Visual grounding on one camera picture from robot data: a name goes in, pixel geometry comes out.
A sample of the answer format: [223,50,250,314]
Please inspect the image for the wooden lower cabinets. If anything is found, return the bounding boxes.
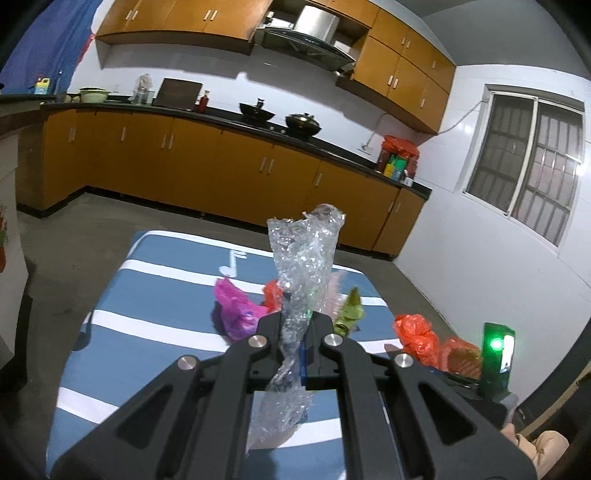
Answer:
[41,108,428,257]

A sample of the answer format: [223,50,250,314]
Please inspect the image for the pink plastic bag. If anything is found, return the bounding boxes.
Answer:
[213,277,269,342]

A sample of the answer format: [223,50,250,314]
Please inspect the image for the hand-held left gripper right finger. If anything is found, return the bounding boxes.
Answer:
[299,311,539,480]

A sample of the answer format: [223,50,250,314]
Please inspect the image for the black kitchen countertop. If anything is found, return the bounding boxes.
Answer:
[0,92,432,200]

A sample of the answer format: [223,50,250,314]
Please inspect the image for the clear bubble wrap sheet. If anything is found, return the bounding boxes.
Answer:
[247,203,346,460]

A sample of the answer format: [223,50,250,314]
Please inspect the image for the glass jar with plastic bag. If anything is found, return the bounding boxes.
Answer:
[131,74,155,104]

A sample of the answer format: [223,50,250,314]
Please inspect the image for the large orange-red plastic bag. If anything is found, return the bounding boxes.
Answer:
[393,314,440,367]

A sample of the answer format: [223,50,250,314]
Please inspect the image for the blue striped tablecloth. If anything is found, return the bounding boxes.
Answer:
[46,230,462,480]

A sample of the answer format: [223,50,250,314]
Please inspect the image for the black wok with handle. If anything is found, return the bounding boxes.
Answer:
[239,98,274,125]

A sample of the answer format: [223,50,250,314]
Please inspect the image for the red lined plastic basket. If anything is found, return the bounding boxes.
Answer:
[441,337,484,381]

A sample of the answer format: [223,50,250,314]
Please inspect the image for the dark cutting board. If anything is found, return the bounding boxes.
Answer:
[152,78,204,112]

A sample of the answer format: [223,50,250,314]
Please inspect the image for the olive green plastic bag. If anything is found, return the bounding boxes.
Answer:
[333,286,365,337]

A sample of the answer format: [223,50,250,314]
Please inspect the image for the steel range hood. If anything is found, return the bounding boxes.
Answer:
[256,4,358,72]

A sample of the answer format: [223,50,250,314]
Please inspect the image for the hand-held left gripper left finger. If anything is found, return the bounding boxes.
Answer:
[48,311,287,480]

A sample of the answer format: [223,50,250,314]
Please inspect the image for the black wok with lid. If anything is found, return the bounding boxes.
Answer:
[285,112,322,138]

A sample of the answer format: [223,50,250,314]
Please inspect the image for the small red plastic bag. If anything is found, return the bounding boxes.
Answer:
[263,279,284,312]

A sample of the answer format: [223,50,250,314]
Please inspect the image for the white wall cable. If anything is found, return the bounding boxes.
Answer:
[436,99,490,137]

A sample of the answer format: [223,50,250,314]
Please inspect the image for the wooden cabinets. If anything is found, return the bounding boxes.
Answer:
[95,0,458,134]
[41,108,428,257]

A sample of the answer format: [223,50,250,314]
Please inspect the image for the barred window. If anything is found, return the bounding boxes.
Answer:
[462,84,585,247]

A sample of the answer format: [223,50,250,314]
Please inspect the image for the blue hanging cloth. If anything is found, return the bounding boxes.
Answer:
[0,0,105,90]

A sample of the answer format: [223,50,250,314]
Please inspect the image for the red bag over bottles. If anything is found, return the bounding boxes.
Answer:
[381,135,421,161]

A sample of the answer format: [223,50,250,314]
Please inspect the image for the person's right hand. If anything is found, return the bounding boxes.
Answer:
[501,422,570,480]

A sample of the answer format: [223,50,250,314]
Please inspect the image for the wooden upper cabinets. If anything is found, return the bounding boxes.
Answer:
[95,0,458,134]

